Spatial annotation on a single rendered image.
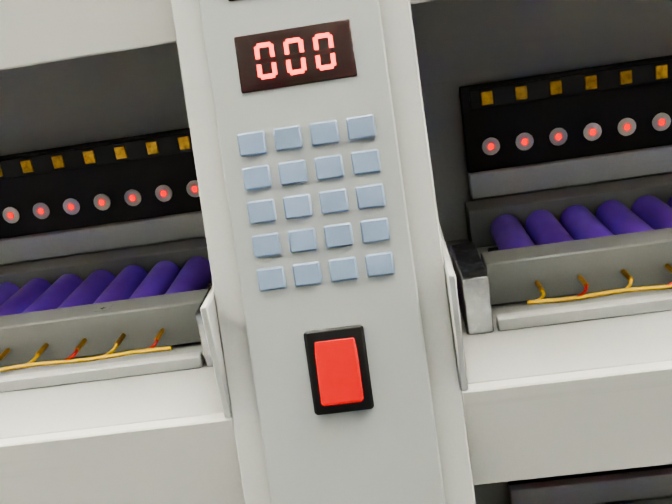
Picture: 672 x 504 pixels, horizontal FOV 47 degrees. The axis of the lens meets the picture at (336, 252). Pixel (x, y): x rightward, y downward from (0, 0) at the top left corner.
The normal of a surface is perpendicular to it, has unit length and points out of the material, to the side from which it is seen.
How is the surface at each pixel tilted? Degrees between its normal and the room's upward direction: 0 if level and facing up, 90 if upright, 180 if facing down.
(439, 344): 90
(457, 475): 90
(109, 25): 106
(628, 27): 90
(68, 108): 90
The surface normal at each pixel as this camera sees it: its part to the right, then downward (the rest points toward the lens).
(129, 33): -0.04, 0.33
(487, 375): -0.15, -0.94
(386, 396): -0.07, 0.07
